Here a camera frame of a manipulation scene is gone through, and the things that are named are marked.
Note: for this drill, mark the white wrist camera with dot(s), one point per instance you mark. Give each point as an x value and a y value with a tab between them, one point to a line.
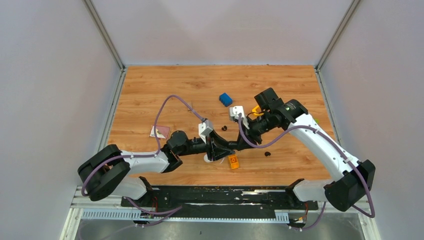
204	130
237	113

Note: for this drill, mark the white earbud charging case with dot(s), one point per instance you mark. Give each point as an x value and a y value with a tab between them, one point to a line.
208	159

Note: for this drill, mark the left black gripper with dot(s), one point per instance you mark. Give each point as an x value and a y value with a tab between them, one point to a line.
210	147

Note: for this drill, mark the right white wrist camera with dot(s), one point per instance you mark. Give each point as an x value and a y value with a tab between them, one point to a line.
237	113

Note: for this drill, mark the pink card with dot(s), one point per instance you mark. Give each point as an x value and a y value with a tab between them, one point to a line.
161	132

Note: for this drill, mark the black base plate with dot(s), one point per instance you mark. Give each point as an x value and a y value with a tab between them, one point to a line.
230	202

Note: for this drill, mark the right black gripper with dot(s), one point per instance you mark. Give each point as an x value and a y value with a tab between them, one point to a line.
241	143

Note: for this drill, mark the blue toy block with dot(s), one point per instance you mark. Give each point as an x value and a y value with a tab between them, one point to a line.
225	99

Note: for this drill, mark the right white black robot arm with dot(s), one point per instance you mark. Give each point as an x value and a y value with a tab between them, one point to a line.
350	180

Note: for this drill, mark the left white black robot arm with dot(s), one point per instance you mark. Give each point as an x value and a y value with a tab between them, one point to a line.
108	172

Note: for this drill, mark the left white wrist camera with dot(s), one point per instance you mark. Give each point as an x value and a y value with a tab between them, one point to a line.
204	130

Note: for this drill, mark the yellow triangular plastic part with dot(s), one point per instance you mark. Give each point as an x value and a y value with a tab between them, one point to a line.
257	111

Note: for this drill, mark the orange toy brick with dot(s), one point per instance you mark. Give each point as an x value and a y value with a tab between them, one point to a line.
233	162

